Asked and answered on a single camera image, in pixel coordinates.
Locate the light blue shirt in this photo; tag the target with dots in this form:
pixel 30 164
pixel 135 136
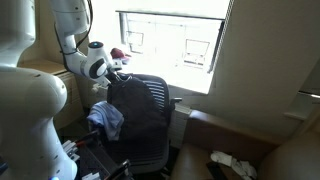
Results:
pixel 105 114

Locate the black robot base tray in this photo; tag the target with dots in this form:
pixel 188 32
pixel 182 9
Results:
pixel 92 160

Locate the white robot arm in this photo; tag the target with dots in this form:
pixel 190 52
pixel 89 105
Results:
pixel 30 98

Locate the black mesh office chair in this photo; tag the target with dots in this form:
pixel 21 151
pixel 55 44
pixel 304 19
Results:
pixel 160 96

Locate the white cloth on couch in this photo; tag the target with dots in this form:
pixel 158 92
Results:
pixel 243 168

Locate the brown leather couch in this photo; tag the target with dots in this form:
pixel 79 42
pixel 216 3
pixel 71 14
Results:
pixel 297 158

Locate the blue cloth under cap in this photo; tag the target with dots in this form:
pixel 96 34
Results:
pixel 125 61

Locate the red cap on windowsill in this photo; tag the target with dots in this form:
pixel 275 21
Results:
pixel 119 54

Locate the black window frame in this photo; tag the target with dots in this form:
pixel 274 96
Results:
pixel 175 39

